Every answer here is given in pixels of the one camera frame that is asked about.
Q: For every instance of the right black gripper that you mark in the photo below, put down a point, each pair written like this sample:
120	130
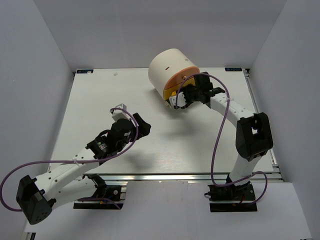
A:
189	93

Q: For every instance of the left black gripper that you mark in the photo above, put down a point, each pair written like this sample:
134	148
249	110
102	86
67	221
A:
137	124

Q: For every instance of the yellow drawer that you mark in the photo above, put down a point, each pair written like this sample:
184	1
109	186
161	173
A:
172	91

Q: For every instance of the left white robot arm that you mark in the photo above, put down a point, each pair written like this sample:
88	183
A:
39	196

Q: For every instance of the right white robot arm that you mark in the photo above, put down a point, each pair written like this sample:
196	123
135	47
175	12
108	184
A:
253	137

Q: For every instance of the white cylindrical drawer cabinet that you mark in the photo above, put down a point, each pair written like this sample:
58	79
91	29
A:
165	65

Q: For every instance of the blue label sticker right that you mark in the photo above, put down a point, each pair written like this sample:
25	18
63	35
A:
233	69

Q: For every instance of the blue label sticker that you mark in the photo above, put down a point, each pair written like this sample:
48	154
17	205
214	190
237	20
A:
233	69
84	71

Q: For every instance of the blue label sticker left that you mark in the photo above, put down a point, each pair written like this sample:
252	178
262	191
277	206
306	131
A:
84	71

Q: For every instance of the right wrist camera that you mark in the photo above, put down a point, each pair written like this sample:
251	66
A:
177	101

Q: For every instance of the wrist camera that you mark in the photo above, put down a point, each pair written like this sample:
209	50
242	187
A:
119	112
177	101

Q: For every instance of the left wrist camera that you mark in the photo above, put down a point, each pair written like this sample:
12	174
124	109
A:
119	112

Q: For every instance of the aluminium table rail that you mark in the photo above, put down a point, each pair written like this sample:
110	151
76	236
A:
274	175

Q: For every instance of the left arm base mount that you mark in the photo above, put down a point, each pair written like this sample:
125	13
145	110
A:
105	197

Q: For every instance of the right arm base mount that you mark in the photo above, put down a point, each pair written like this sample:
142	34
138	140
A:
231	199

